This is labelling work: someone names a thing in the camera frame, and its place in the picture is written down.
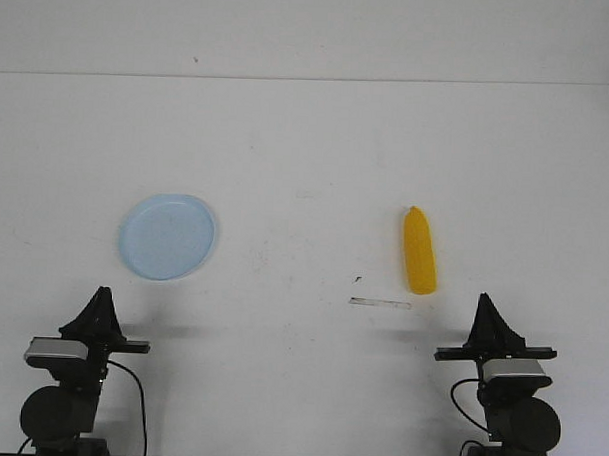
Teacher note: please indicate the yellow corn cob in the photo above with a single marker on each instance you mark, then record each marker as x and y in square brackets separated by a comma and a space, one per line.
[419, 257]

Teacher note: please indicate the light blue round plate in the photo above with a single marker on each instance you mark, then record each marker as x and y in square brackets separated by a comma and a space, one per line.
[167, 236]

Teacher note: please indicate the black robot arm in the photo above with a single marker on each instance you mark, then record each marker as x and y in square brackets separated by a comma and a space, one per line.
[58, 419]
[517, 423]

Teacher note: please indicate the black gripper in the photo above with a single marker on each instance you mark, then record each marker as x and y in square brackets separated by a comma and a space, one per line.
[503, 336]
[86, 324]

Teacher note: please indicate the clear tape strip horizontal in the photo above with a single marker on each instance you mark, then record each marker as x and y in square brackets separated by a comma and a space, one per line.
[380, 303]

